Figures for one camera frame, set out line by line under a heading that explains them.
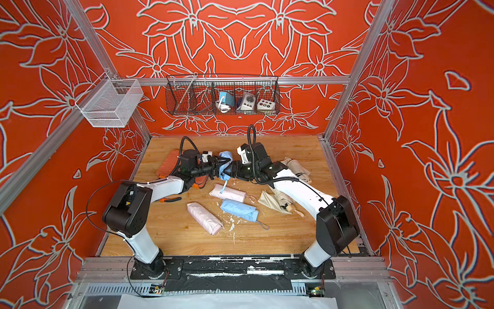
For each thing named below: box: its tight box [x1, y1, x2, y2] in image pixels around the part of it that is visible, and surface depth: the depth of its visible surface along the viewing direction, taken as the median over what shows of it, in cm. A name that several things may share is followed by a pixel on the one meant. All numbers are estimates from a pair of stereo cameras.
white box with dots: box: [256, 98, 276, 111], surface depth 96 cm
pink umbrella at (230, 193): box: [209, 183, 257, 203], surface depth 92 cm
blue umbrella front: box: [219, 198, 260, 223], surface depth 87 cm
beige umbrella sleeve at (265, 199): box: [257, 189, 293, 215], surface depth 91 cm
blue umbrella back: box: [218, 150, 234, 194], surface depth 83 cm
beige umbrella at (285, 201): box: [268, 184, 305, 217], surface depth 89 cm
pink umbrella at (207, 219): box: [186, 202, 225, 236], surface depth 84 cm
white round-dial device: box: [236, 92, 257, 111], surface depth 93 cm
